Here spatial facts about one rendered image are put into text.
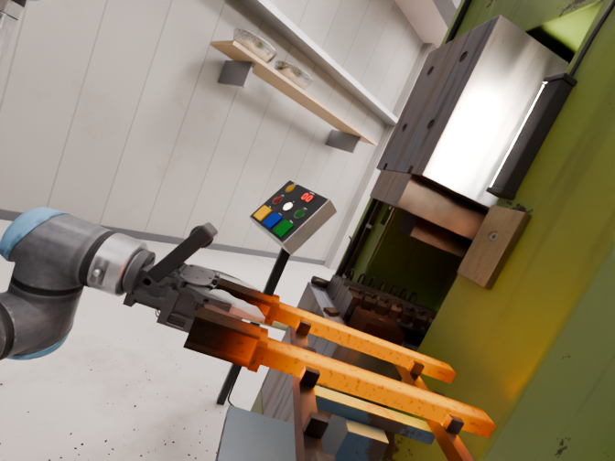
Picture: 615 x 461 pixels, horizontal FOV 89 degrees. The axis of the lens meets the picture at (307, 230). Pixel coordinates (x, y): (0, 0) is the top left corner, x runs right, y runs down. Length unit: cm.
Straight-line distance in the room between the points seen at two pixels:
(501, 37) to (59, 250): 98
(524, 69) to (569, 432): 79
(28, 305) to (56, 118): 270
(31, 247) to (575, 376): 88
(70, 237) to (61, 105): 271
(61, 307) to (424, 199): 81
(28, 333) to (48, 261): 10
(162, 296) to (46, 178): 283
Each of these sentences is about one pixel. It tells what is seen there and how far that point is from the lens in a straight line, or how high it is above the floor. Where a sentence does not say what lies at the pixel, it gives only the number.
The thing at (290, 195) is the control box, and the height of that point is 114.
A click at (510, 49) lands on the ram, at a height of 171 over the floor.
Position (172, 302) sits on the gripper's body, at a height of 100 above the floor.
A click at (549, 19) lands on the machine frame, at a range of 110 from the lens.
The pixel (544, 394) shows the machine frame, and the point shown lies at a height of 107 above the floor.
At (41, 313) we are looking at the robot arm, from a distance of 61.
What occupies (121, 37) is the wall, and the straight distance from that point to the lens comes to 327.
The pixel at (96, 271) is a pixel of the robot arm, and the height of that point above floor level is 101.
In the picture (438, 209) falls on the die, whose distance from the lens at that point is 95.
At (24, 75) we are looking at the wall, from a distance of 320.
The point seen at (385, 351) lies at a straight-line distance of 59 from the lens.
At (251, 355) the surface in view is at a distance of 42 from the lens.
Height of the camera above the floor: 125
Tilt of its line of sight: 9 degrees down
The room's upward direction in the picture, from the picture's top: 24 degrees clockwise
